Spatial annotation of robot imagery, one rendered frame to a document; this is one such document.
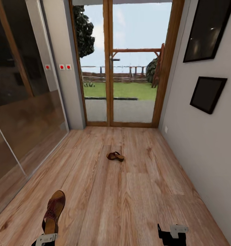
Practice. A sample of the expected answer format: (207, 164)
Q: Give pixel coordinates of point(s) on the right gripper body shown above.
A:
(168, 240)

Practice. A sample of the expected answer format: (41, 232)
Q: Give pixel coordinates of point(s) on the sandal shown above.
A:
(54, 209)
(115, 155)

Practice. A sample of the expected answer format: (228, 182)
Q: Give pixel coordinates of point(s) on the door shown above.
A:
(124, 50)

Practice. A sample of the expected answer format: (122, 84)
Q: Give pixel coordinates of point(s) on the picture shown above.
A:
(206, 33)

